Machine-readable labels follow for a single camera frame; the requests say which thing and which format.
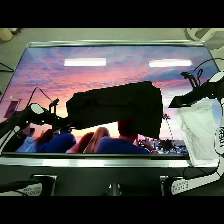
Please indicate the black garment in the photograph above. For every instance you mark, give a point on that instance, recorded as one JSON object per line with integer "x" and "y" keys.
{"x": 116, "y": 105}

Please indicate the silver frame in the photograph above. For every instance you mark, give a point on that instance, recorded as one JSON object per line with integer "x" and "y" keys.
{"x": 100, "y": 162}

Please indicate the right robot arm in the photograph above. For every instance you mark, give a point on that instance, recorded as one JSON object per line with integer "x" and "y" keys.
{"x": 220, "y": 136}

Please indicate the white garment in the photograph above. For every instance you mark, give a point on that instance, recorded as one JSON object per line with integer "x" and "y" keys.
{"x": 198, "y": 133}

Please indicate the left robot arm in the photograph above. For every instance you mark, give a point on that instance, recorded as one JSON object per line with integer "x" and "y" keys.
{"x": 36, "y": 109}

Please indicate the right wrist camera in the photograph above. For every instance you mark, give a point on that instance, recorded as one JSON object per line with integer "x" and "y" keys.
{"x": 191, "y": 80}

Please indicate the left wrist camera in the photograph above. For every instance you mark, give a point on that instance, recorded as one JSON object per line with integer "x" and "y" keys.
{"x": 54, "y": 105}

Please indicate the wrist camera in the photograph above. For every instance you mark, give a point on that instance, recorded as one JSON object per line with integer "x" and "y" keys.
{"x": 191, "y": 80}
{"x": 54, "y": 105}

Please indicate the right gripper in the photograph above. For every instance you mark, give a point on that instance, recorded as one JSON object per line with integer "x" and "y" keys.
{"x": 186, "y": 98}

